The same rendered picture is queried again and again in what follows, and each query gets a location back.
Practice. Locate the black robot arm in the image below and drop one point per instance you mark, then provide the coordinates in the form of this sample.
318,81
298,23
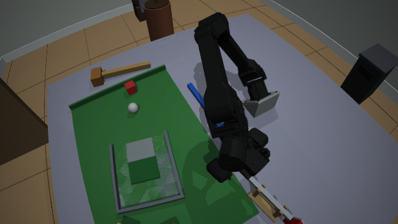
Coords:
221,101

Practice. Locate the green putting mat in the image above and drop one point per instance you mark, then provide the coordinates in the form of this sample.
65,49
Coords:
161,107

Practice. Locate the small red cube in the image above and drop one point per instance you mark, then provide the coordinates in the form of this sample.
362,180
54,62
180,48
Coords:
130,87

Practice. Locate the white ball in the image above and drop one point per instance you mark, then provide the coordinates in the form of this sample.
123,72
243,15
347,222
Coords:
133,108

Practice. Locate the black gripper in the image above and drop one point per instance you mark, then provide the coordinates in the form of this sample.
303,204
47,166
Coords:
259,140

